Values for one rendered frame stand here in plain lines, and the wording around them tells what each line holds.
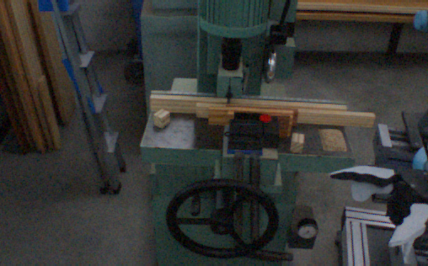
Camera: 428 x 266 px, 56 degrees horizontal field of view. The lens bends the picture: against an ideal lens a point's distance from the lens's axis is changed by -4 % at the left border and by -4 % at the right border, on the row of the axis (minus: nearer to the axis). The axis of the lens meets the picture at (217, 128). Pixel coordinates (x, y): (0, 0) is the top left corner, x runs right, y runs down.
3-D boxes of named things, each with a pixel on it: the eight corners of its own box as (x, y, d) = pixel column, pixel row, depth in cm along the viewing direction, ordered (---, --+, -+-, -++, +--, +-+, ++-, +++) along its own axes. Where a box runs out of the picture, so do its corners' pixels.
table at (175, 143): (133, 185, 112) (131, 168, 109) (152, 120, 137) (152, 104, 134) (359, 198, 111) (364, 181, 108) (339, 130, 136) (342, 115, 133)
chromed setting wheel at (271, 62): (264, 91, 131) (268, 55, 124) (262, 72, 142) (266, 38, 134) (274, 92, 131) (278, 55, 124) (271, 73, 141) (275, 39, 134)
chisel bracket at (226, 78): (216, 102, 121) (217, 76, 116) (218, 77, 132) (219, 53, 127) (242, 103, 120) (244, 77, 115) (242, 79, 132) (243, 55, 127)
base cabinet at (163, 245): (160, 317, 169) (148, 196, 127) (177, 215, 216) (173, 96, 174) (269, 324, 168) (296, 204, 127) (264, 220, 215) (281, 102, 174)
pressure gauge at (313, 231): (295, 242, 128) (299, 224, 123) (294, 232, 131) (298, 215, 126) (315, 242, 127) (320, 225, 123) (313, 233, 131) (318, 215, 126)
